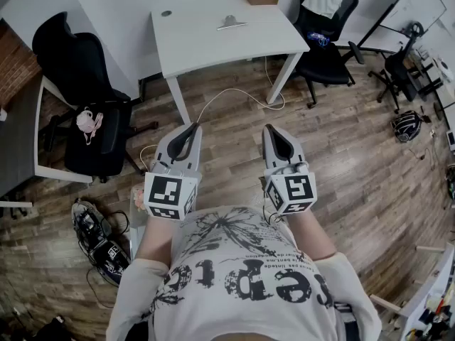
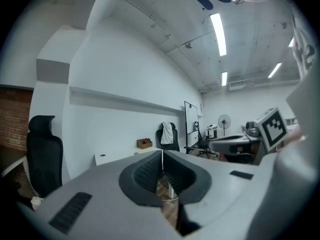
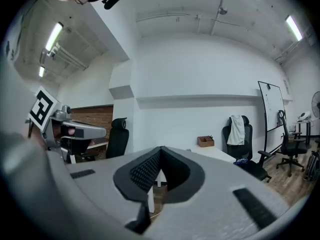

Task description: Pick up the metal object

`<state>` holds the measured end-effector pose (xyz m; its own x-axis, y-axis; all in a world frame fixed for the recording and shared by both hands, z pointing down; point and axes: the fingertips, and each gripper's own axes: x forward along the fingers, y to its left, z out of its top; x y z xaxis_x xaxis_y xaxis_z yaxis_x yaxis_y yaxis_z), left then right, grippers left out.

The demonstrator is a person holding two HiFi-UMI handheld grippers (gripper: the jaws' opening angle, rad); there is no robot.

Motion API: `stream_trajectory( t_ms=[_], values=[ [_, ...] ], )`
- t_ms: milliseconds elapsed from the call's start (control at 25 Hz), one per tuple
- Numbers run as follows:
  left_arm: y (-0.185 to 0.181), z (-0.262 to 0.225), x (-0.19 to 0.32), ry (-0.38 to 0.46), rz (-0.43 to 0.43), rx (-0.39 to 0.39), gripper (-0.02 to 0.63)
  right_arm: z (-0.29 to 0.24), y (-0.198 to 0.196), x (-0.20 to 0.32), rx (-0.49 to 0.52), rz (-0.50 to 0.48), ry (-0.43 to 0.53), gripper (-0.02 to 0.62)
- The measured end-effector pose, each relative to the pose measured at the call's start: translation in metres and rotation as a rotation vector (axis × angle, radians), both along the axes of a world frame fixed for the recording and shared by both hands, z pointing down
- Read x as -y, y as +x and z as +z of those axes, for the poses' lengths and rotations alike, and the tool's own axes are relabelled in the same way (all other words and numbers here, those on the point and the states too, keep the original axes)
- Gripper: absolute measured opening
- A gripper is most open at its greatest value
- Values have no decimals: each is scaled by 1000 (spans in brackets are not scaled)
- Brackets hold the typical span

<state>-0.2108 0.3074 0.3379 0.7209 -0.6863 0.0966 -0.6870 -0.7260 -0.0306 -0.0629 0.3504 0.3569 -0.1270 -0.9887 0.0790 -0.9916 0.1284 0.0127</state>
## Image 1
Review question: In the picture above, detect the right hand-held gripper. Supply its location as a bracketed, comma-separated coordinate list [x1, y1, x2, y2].
[261, 124, 318, 216]

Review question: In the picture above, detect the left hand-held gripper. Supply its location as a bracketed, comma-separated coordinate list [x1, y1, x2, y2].
[144, 122, 203, 222]

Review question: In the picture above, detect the silver binder clip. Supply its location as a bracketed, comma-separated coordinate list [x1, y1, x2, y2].
[216, 14, 248, 32]

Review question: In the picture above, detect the person's left forearm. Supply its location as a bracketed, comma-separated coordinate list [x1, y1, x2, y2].
[136, 211, 179, 274]

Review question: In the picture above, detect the person's right forearm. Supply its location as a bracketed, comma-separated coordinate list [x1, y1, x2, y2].
[283, 207, 339, 262]

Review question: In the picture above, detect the flower bouquet in white wrap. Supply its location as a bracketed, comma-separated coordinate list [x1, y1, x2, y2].
[129, 185, 149, 259]

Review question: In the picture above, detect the black office chair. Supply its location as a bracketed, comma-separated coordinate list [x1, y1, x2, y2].
[367, 21, 433, 115]
[289, 0, 366, 110]
[31, 11, 159, 185]

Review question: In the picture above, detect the pink cloth bag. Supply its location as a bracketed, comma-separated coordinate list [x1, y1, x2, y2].
[75, 106, 105, 146]

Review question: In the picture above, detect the white desk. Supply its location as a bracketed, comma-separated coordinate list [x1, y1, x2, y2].
[150, 3, 311, 126]

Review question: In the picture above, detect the black helmet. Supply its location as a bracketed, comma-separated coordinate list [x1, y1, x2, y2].
[390, 109, 424, 144]

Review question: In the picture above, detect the person's white printed shirt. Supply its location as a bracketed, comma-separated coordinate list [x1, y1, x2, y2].
[105, 204, 383, 341]

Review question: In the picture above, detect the grey desk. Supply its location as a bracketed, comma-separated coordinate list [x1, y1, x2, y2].
[0, 75, 94, 208]

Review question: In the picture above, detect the whiteboard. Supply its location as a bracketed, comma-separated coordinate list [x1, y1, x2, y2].
[356, 0, 449, 55]

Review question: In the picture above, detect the white shelf with clutter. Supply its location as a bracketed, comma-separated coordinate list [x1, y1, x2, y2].
[369, 241, 455, 341]

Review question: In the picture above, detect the thin black cable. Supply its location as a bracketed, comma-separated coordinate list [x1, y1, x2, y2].
[262, 189, 286, 224]

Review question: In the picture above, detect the white cable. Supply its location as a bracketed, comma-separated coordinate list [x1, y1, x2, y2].
[139, 55, 286, 178]

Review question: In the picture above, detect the blue cable bundle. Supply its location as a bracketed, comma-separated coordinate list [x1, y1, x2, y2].
[306, 31, 332, 48]

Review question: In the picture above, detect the black device with cables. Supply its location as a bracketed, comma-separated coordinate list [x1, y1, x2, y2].
[70, 198, 132, 288]

